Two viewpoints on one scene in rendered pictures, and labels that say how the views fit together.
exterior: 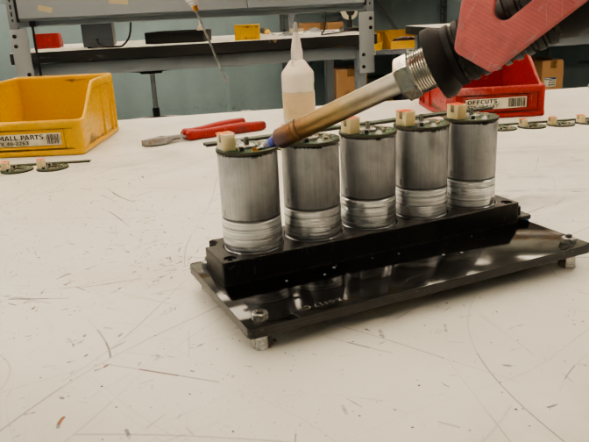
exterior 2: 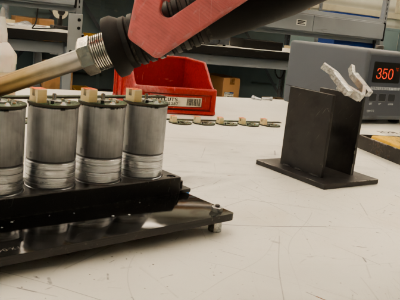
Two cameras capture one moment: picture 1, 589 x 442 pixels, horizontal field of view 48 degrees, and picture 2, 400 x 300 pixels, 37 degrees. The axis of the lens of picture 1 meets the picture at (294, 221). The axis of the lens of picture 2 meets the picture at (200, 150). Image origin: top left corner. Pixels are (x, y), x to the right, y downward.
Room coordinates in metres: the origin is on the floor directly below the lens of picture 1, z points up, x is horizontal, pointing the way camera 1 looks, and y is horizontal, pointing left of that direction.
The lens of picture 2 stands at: (-0.02, -0.01, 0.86)
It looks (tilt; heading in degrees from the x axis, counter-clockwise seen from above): 12 degrees down; 341
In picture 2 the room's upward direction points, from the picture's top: 6 degrees clockwise
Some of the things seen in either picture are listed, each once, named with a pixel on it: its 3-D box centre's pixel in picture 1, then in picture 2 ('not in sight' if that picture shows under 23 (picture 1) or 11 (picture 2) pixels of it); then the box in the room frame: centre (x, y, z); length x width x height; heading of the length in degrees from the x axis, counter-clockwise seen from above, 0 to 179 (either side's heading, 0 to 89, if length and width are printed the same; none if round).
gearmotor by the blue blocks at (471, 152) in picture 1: (469, 167); (141, 144); (0.31, -0.08, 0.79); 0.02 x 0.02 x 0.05
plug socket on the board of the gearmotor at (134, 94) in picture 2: (457, 110); (135, 94); (0.30, -0.08, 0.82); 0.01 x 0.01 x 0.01; 24
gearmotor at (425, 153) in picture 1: (420, 175); (99, 147); (0.29, -0.06, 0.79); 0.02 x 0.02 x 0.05
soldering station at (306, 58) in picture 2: not in sight; (351, 81); (0.73, -0.48, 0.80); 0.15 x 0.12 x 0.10; 15
